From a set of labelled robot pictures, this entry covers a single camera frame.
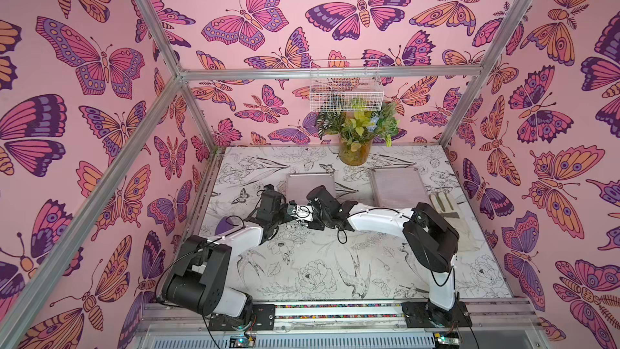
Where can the white wire basket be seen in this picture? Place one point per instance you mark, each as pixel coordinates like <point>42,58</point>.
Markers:
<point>345,89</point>

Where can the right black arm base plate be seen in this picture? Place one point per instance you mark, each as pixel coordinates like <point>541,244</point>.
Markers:
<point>428,315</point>

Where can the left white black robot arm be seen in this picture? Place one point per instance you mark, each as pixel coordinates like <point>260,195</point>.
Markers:
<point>197,279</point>

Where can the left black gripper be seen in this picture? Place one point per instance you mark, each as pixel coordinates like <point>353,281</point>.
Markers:
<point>284,209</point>

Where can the potted green plant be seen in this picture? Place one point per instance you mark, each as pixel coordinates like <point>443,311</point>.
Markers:
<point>359,130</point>

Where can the purple egg-shaped object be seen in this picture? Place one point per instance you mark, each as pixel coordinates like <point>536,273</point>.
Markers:
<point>224,225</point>

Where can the aluminium front rail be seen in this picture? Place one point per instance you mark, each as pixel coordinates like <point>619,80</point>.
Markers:
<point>485,313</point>

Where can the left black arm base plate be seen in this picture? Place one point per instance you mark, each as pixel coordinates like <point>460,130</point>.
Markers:
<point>259,317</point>

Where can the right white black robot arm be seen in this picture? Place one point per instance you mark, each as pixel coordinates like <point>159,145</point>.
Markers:
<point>433,241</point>

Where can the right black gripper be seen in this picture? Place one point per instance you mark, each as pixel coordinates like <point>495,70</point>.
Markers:
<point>310,210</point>

